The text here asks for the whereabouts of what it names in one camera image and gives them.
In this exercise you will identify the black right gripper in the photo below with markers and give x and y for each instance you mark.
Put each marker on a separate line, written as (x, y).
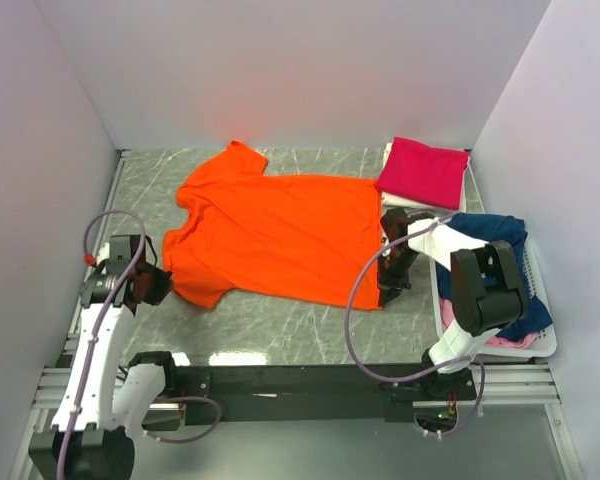
(389, 287)

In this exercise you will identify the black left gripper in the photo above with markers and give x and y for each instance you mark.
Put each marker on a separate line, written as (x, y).
(162, 287)

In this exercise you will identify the orange t-shirt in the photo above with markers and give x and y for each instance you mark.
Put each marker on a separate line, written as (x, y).
(301, 236)

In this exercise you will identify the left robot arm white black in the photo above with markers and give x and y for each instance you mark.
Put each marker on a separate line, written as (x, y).
(92, 433)

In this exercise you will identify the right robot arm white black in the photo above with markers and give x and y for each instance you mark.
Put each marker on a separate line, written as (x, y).
(487, 289)

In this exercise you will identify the folded white t-shirt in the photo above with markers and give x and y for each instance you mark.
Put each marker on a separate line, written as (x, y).
(391, 200)

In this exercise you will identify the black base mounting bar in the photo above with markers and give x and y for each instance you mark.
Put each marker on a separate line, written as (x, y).
(305, 392)

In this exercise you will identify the folded magenta t-shirt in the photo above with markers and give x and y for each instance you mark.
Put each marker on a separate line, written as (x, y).
(423, 174)

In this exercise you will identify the white plastic laundry basket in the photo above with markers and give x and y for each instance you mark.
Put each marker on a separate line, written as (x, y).
(545, 343)

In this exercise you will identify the aluminium frame rail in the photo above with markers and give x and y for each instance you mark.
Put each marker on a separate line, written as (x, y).
(505, 384)

